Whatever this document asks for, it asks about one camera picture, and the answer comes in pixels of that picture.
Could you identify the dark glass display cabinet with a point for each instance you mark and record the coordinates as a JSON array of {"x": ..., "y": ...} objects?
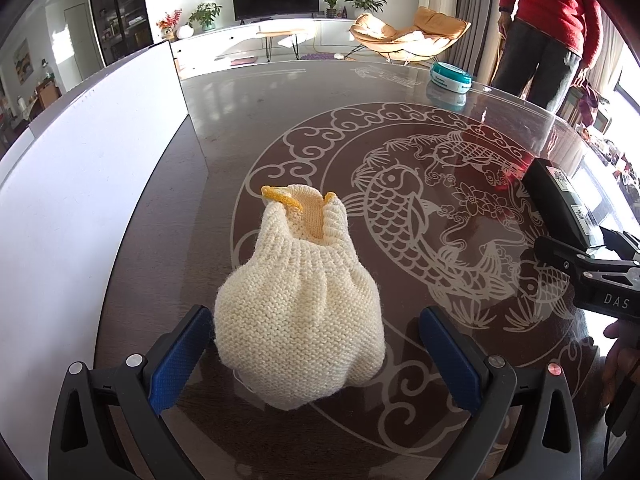
[{"x": 120, "y": 10}]

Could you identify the orange lounge chair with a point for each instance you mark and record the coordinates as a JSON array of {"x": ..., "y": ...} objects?
[{"x": 400, "y": 35}]

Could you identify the teal round tin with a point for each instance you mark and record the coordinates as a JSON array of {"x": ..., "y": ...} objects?
[{"x": 451, "y": 76}]

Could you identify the brown wooden chair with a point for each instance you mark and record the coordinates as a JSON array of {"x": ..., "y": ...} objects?
[{"x": 48, "y": 95}]

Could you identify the cream knitted glove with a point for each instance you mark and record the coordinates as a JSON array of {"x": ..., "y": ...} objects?
[{"x": 300, "y": 310}]

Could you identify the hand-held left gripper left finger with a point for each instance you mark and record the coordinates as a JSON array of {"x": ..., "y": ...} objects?
[{"x": 180, "y": 360}]

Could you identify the framed landscape painting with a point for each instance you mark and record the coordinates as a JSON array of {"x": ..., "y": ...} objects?
[{"x": 21, "y": 60}]

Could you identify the green potted plant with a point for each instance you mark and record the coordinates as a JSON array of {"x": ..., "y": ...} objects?
[{"x": 205, "y": 14}]

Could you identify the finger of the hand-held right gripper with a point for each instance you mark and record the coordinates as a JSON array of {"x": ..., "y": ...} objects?
[
  {"x": 625, "y": 246},
  {"x": 565, "y": 257}
]

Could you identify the red flower arrangement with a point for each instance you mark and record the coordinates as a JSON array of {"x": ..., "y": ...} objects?
[{"x": 169, "y": 21}]

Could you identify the person's right hand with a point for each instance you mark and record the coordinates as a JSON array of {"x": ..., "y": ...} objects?
[{"x": 625, "y": 365}]

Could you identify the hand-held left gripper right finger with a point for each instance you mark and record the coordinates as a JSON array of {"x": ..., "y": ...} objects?
[{"x": 450, "y": 360}]

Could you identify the large leafy potted plant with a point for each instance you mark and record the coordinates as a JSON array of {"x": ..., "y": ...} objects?
[{"x": 365, "y": 1}]

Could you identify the white round vase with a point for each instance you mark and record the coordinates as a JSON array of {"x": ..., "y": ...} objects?
[{"x": 184, "y": 31}]

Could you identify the white television console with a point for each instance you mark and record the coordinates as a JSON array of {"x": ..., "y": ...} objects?
[{"x": 225, "y": 42}]

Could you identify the hairpin leg side table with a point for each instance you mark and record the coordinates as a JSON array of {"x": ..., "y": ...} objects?
[{"x": 280, "y": 32}]

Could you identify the black printed carton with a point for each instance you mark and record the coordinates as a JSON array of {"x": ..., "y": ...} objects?
[{"x": 555, "y": 195}]

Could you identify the white partition board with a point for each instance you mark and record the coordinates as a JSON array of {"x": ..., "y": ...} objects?
[{"x": 75, "y": 185}]

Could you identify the small potted plant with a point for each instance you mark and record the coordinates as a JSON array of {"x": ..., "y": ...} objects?
[{"x": 330, "y": 6}]

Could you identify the grey curtain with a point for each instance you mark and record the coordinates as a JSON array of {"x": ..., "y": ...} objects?
[{"x": 475, "y": 10}]

